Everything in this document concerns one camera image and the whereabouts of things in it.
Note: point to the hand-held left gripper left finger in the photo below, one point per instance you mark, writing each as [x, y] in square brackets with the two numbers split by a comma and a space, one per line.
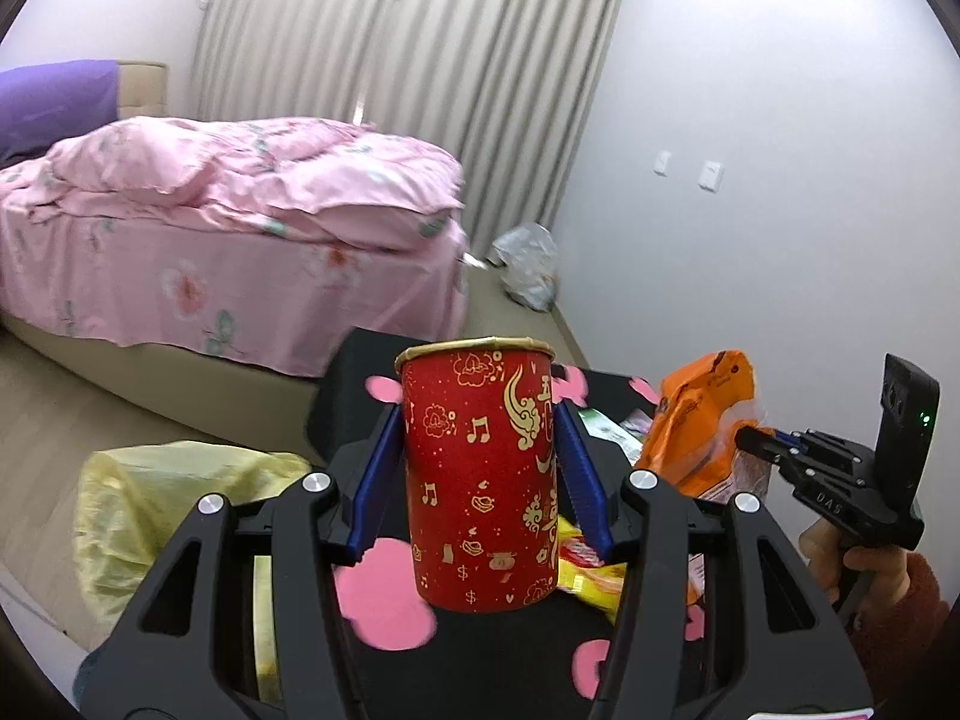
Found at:
[373, 484]

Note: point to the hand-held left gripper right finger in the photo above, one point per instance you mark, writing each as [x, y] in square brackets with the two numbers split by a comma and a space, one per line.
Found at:
[581, 484]

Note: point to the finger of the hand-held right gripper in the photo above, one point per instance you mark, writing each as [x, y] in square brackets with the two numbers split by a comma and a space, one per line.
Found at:
[757, 444]

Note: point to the orange snack packet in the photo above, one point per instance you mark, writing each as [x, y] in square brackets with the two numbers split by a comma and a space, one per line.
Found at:
[694, 427]

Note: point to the red paper cup gold print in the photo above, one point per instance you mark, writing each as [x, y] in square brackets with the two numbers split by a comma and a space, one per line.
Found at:
[480, 480]

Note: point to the yellow plastic bag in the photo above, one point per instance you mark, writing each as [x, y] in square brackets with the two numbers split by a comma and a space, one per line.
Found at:
[150, 510]

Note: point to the person's right forearm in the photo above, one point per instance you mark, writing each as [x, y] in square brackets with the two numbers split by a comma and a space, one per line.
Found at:
[911, 615]

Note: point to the person's right hand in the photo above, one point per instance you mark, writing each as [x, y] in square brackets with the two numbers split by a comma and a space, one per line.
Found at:
[862, 566]

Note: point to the yellow snack wrapper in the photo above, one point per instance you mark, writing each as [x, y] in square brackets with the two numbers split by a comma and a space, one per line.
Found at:
[589, 577]

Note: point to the black tablecloth pink flowers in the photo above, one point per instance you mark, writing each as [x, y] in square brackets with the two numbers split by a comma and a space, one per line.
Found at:
[352, 379]

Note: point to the beige upholstered bed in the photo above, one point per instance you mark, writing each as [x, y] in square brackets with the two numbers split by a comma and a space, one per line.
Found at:
[187, 386]

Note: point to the white plastic bag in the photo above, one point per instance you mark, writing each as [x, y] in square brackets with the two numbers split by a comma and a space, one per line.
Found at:
[529, 262]

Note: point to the pink floral bed sheet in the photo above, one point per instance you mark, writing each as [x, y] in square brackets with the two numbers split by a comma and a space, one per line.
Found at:
[135, 277]

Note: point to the pink floral duvet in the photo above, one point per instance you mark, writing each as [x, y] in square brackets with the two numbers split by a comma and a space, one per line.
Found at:
[247, 172]

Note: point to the curtain pull rod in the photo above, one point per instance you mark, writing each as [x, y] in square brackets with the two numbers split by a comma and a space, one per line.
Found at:
[377, 52]

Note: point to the grey striped curtain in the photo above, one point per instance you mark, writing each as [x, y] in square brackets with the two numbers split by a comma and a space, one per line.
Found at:
[450, 52]

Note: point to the purple pillow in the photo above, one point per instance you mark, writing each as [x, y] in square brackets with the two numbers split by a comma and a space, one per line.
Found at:
[52, 105]

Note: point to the white wall socket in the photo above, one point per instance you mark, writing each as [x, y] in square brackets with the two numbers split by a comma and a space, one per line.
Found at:
[710, 175]
[661, 163]

